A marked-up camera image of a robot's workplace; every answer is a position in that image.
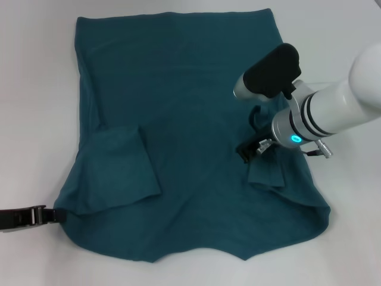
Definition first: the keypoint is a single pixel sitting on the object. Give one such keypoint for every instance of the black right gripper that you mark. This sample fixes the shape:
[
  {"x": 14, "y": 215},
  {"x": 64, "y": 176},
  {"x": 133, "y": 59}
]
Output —
[{"x": 262, "y": 143}]

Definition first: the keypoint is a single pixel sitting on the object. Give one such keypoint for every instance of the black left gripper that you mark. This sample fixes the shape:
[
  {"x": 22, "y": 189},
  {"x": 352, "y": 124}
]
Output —
[{"x": 15, "y": 219}]

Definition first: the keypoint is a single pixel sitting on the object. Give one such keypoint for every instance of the teal blue shirt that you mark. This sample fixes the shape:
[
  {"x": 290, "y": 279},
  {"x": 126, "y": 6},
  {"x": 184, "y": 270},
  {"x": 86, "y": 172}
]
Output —
[{"x": 178, "y": 119}]

